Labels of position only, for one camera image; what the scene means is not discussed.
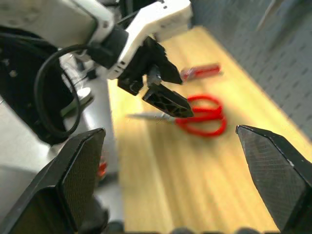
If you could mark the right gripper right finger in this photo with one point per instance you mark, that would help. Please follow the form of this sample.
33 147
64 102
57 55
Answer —
273 170

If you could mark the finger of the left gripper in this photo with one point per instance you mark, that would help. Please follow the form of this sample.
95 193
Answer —
168 102
169 70

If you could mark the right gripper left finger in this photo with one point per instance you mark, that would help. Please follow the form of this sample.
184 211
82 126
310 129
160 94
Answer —
61 185

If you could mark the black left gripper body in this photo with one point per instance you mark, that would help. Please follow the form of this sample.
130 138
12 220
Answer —
139 68

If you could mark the grey pegboard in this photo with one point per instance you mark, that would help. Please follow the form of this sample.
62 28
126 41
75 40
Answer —
263 44

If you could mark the small red object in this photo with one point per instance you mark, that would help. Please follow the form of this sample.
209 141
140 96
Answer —
102 168

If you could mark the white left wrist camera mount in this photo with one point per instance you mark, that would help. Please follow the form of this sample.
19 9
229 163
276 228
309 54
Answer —
148 26

